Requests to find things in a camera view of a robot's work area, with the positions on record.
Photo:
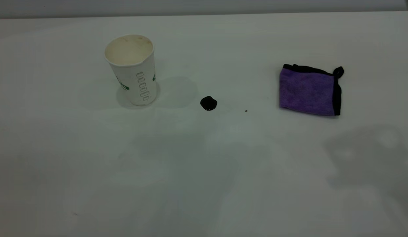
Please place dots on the white paper coffee cup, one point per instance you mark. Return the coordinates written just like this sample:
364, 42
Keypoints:
134, 75

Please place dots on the purple microfiber cloth black trim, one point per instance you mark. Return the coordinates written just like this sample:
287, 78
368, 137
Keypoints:
306, 90

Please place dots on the black liquid spill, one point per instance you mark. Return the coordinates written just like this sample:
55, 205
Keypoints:
208, 103

